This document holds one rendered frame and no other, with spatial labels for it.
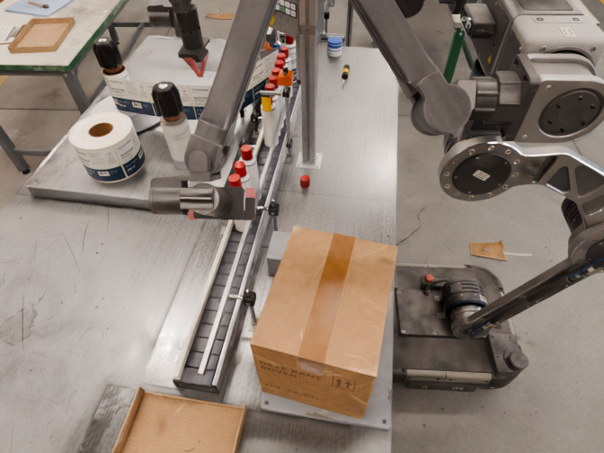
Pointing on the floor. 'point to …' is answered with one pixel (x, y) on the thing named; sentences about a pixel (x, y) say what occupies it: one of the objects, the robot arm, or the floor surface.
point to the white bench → (64, 56)
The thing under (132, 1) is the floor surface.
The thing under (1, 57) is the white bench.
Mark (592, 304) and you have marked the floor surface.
